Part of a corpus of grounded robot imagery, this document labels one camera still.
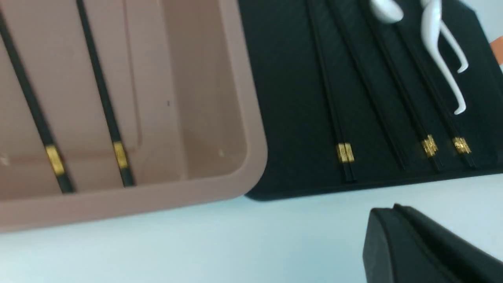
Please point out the orange wooden cube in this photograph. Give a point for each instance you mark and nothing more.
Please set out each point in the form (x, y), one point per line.
(497, 49)

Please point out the black octagonal tray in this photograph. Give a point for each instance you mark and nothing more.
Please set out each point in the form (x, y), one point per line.
(350, 103)

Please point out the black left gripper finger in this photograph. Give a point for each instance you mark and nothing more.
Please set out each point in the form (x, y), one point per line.
(402, 245)

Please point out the black chopstick gold band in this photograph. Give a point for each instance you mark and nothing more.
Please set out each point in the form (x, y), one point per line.
(421, 131)
(121, 155)
(391, 138)
(49, 143)
(338, 128)
(457, 141)

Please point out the white spoon far right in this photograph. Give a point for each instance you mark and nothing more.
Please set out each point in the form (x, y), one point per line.
(455, 47)

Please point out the white spoon centre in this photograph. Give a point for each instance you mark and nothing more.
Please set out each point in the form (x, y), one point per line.
(386, 11)

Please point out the pink rectangular plastic bin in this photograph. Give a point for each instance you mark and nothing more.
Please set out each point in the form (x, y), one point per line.
(179, 77)

